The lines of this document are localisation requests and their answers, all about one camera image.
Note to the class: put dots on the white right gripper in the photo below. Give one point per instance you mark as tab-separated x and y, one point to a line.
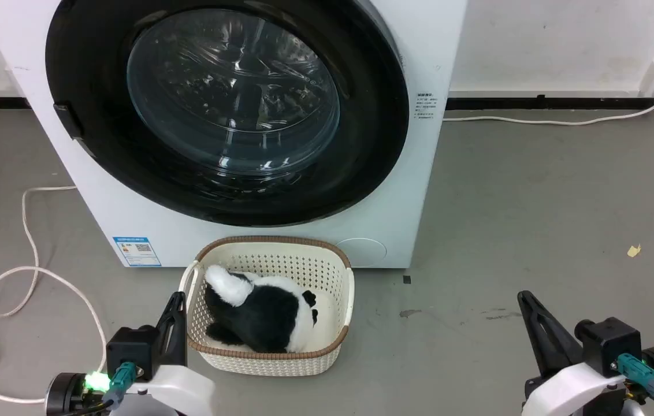
569	390

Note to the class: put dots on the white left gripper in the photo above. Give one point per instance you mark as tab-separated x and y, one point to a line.
179	384

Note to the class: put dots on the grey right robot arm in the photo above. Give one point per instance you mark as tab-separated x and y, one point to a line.
630	409

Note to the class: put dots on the black round left gripper knob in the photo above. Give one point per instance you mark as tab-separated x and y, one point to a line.
64	393

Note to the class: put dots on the white front-load washing machine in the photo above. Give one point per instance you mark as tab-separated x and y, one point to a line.
130	214

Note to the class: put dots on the black round washer door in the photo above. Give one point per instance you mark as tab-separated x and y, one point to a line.
367	144

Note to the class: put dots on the black and white panda plush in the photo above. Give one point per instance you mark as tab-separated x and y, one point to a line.
260	315

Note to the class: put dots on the blue energy label sticker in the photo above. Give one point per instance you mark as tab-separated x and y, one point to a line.
136	251

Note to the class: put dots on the yellow paper scrap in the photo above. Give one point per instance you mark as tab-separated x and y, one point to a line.
634	251

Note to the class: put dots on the cream perforated laundry basket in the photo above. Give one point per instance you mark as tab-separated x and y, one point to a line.
272	254

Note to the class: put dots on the small text sticker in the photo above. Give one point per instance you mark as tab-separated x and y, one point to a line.
426	106

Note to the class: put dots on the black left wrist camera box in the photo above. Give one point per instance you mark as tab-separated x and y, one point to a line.
130	346

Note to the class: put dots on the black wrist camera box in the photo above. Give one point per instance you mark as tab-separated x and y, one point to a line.
130	346
607	344

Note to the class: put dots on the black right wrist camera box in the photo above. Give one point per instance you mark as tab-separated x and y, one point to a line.
607	344

